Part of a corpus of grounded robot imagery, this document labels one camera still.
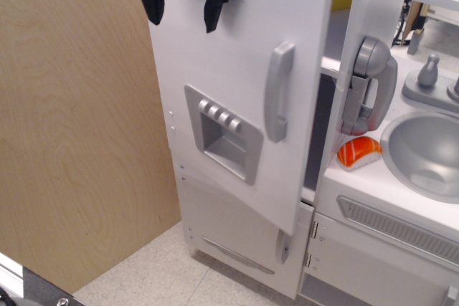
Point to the yellow toy banana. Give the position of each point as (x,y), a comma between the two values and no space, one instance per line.
(338,5)

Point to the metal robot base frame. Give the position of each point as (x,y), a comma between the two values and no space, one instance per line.
(22,286)

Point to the white fridge door handle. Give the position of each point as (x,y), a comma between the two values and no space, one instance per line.
(280,65)

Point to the white toy fridge door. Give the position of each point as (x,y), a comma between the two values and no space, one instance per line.
(230,66)

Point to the grey vent grille panel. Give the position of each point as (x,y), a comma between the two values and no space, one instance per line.
(399,229)

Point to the grey toy sink basin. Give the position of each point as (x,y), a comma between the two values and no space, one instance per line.
(421,150)

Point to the white oven cabinet door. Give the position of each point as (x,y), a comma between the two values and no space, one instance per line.
(346,266)

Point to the grey toy wall phone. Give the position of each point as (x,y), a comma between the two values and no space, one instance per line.
(371,89)

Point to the grey toy faucet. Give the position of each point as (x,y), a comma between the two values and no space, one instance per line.
(429,87)

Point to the grey freezer door handle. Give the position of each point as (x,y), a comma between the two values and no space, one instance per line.
(282,248)

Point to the white toy fridge cabinet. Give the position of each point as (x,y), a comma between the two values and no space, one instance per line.
(345,33)

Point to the white lower freezer door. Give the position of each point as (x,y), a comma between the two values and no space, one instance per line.
(234,234)

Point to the salmon sushi toy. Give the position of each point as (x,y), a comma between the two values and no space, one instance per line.
(359,152)

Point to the wooden sticks in background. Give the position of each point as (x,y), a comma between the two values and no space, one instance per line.
(411,25)

